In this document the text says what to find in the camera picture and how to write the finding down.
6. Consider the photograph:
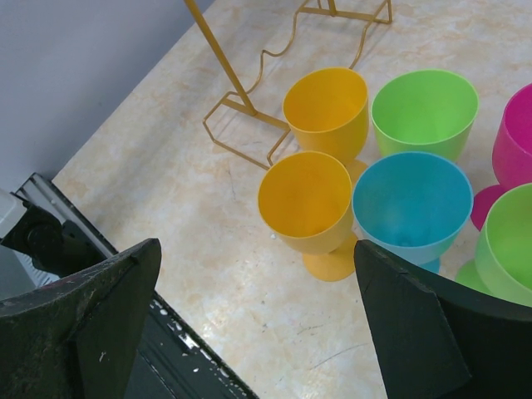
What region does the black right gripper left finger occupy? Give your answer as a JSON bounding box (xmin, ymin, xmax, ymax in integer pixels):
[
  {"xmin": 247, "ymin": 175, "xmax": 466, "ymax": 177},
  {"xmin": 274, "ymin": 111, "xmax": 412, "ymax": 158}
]
[{"xmin": 1, "ymin": 238, "xmax": 161, "ymax": 398}]

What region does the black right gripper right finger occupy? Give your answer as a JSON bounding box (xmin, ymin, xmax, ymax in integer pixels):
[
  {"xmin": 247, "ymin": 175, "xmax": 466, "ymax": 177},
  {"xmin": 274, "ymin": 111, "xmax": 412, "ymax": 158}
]
[{"xmin": 354, "ymin": 239, "xmax": 531, "ymax": 398}]

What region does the green wine glass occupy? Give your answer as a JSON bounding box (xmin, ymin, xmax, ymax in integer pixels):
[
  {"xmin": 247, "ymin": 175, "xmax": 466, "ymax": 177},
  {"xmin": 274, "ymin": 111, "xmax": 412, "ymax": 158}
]
[
  {"xmin": 371, "ymin": 69, "xmax": 480, "ymax": 162},
  {"xmin": 455, "ymin": 183, "xmax": 531, "ymax": 307}
]

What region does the teal wine glass front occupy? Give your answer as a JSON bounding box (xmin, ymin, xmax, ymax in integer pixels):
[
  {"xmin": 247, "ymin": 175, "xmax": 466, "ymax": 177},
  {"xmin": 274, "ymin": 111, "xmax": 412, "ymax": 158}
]
[{"xmin": 352, "ymin": 151, "xmax": 474, "ymax": 273}]

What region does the orange wine glass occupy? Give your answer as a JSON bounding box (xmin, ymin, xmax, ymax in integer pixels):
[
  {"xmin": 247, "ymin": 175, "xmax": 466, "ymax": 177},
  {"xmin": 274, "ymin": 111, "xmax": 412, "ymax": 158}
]
[
  {"xmin": 283, "ymin": 67, "xmax": 369, "ymax": 184},
  {"xmin": 258, "ymin": 151, "xmax": 357, "ymax": 282}
]

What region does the pink wine glass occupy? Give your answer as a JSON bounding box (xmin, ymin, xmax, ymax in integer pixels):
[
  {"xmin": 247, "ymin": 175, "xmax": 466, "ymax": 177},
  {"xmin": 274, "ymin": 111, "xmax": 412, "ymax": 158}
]
[{"xmin": 470, "ymin": 85, "xmax": 531, "ymax": 229}]

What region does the green wine glass front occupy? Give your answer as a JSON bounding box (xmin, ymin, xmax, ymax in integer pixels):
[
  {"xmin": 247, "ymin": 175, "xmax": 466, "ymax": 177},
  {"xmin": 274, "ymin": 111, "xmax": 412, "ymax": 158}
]
[{"xmin": 371, "ymin": 69, "xmax": 480, "ymax": 162}]

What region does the orange wine glass front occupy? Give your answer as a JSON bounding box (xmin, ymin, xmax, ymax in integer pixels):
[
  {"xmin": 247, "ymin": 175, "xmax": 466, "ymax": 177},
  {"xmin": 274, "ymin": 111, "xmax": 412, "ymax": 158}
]
[{"xmin": 283, "ymin": 67, "xmax": 369, "ymax": 184}]

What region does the gold wire glass rack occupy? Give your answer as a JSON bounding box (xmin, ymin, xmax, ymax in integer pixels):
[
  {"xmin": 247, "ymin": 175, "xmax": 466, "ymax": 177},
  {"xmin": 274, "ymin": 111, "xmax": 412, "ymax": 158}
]
[{"xmin": 182, "ymin": 0, "xmax": 394, "ymax": 171}]

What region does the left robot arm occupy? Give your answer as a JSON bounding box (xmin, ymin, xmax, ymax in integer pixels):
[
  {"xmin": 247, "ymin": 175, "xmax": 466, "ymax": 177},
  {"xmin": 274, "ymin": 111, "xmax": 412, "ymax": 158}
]
[{"xmin": 1, "ymin": 190, "xmax": 67, "ymax": 276}]

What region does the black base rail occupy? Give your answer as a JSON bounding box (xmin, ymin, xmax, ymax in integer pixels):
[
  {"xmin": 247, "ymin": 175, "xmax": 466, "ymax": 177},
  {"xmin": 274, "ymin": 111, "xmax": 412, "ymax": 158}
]
[{"xmin": 1, "ymin": 174, "xmax": 254, "ymax": 398}]

